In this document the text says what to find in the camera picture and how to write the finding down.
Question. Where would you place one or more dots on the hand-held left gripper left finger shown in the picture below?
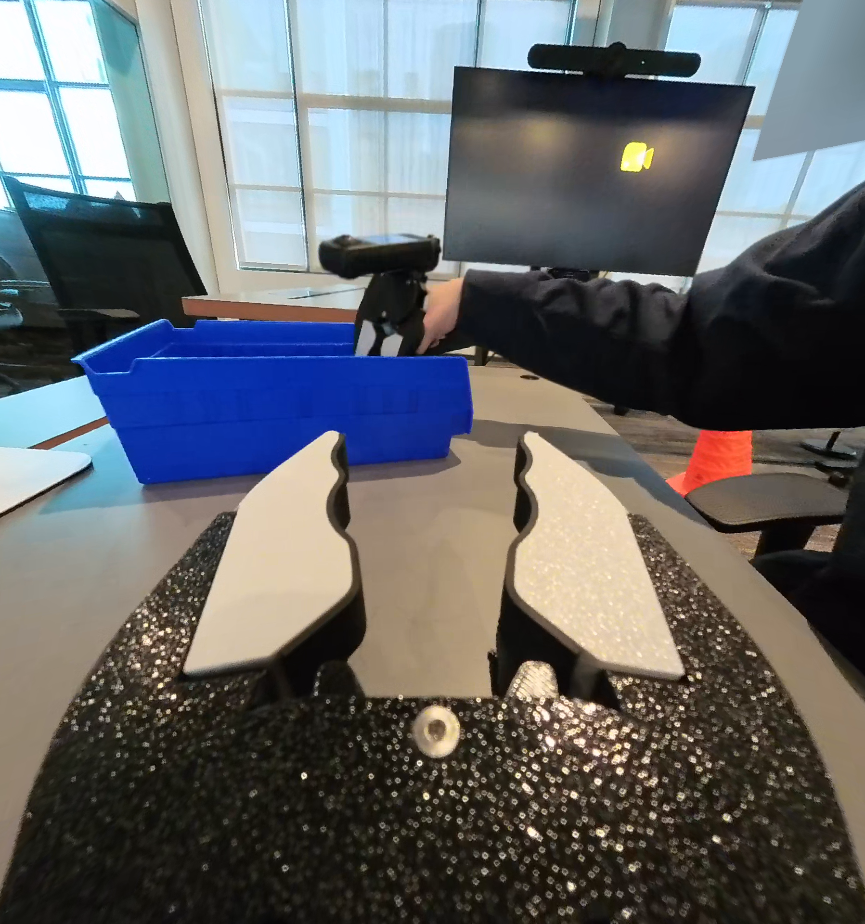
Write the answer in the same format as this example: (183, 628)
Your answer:
(273, 570)

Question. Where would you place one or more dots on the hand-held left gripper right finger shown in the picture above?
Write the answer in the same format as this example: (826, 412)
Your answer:
(591, 577)

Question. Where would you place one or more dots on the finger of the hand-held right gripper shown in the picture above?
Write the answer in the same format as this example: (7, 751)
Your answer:
(392, 343)
(366, 341)

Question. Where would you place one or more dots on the blue plastic bin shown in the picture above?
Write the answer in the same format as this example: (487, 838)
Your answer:
(273, 411)

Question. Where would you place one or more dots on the person's right forearm dark sleeve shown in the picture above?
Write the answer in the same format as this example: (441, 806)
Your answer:
(656, 339)

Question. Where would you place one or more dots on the person's right hand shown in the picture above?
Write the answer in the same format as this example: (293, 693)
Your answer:
(447, 310)

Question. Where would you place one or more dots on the brown edged grey table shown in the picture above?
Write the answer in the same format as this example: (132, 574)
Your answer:
(259, 303)

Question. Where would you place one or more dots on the white framed grid window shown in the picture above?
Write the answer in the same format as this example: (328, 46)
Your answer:
(374, 108)

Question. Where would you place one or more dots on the orange traffic cone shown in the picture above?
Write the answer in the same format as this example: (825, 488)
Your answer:
(721, 458)

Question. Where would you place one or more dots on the black chair armrest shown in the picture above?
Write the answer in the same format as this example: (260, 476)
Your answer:
(764, 502)

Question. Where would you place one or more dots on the black monitor screen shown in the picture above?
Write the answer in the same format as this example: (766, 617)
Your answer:
(562, 173)

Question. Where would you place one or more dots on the black floor stand base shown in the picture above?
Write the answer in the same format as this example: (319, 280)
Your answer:
(829, 447)

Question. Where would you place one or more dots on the black mesh office chair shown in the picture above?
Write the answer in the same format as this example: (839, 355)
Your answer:
(107, 252)

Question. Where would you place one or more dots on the black webcam bar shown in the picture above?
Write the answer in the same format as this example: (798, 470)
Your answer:
(613, 59)

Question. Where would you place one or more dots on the grey hanging panel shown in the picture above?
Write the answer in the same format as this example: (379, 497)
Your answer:
(836, 72)

